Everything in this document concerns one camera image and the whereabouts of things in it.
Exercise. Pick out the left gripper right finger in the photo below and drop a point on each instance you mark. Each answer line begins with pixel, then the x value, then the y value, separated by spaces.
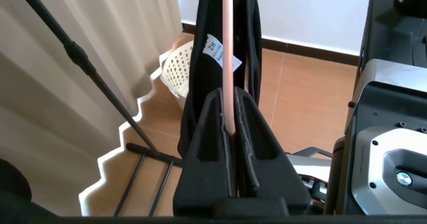
pixel 280 184

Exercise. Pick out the pink clothes hanger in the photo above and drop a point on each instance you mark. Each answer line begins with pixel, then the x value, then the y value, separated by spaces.
pixel 228 67

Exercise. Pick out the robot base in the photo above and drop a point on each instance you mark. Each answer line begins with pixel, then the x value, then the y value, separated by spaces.
pixel 383 100

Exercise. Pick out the beige curtain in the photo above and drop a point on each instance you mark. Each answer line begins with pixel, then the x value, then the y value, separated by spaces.
pixel 66 117

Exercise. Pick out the black t-shirt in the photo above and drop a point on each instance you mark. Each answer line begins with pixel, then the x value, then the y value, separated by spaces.
pixel 207 84

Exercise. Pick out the white laundry basket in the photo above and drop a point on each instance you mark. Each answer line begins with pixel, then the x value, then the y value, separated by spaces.
pixel 177 74

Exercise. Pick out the black clothes rack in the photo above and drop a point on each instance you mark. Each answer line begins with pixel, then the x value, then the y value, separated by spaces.
pixel 80 57

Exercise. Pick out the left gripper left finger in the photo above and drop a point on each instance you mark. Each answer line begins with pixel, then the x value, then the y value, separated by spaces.
pixel 200 184

